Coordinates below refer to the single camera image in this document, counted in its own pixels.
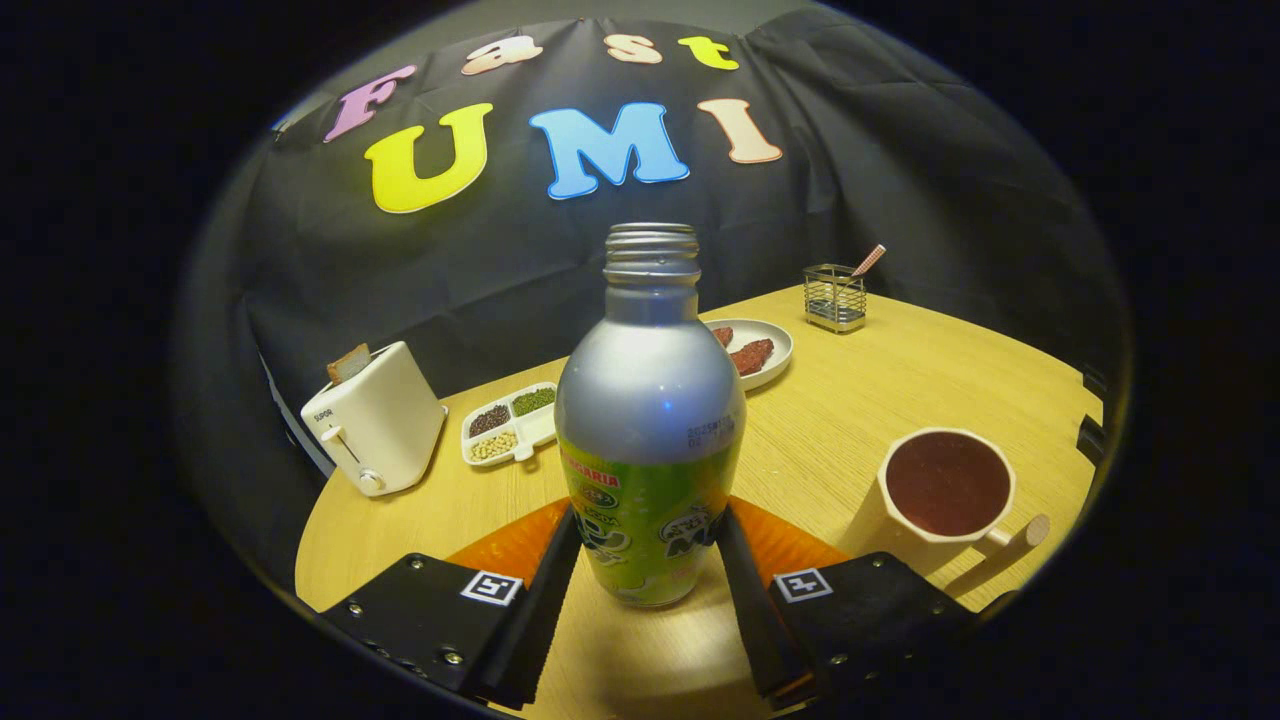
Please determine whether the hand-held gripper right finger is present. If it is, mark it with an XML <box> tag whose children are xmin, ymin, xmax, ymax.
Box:
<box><xmin>712</xmin><ymin>498</ymin><xmax>979</xmax><ymax>712</ymax></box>

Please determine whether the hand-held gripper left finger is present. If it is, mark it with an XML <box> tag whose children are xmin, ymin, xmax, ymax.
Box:
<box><xmin>320</xmin><ymin>500</ymin><xmax>584</xmax><ymax>711</ymax></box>

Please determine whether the cream cup with wooden handle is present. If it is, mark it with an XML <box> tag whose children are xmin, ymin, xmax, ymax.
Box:
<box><xmin>840</xmin><ymin>428</ymin><xmax>1052</xmax><ymax>577</ymax></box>

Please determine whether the silver green juice bottle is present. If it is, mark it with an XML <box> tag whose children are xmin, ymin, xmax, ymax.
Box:
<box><xmin>553</xmin><ymin>223</ymin><xmax>748</xmax><ymax>608</ymax></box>

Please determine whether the white divided dish of beans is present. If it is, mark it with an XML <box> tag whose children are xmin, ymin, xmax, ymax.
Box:
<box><xmin>461</xmin><ymin>382</ymin><xmax>560</xmax><ymax>468</ymax></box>

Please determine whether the wooden table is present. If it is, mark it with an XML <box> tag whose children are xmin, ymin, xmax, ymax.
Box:
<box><xmin>295</xmin><ymin>285</ymin><xmax>1107</xmax><ymax>720</ymax></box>

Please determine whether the white toaster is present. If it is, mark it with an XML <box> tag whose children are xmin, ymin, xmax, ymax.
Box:
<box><xmin>300</xmin><ymin>341</ymin><xmax>449</xmax><ymax>498</ymax></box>

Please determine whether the white round plate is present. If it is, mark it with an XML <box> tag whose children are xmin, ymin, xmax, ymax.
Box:
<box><xmin>704</xmin><ymin>318</ymin><xmax>795</xmax><ymax>392</ymax></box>

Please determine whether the toast slice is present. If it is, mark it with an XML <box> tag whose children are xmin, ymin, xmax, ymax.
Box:
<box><xmin>326</xmin><ymin>343</ymin><xmax>373</xmax><ymax>387</ymax></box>

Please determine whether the wire mesh holder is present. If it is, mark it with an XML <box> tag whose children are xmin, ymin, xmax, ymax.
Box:
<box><xmin>802</xmin><ymin>263</ymin><xmax>868</xmax><ymax>334</ymax></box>

